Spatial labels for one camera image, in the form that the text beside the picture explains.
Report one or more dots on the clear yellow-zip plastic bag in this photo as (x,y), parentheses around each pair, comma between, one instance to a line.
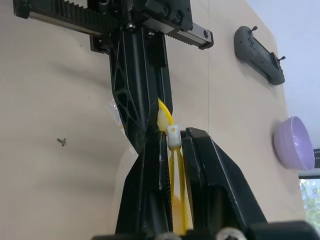
(173,137)

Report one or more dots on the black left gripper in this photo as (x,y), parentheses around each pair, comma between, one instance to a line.
(162,12)

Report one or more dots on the grey handheld controller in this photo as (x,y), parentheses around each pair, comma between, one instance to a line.
(260,57)

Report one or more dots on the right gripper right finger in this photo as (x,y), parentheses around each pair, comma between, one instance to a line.
(215,180)

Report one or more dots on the purple plastic bowl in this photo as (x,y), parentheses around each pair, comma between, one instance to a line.
(295,147)

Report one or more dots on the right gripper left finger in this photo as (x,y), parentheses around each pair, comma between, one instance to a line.
(145,195)

